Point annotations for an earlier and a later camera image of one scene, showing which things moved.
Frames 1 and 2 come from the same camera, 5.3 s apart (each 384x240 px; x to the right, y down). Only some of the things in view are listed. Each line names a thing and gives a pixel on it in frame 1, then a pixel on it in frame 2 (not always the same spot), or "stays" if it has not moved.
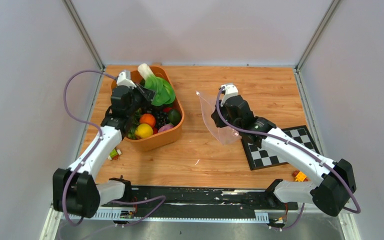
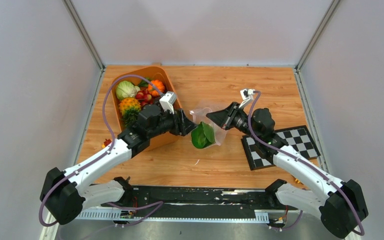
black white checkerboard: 259,157 stays
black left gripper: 146,94 → 182,125
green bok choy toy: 165,94 → 203,135
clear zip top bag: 225,135 → 199,115
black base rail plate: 202,202 stays
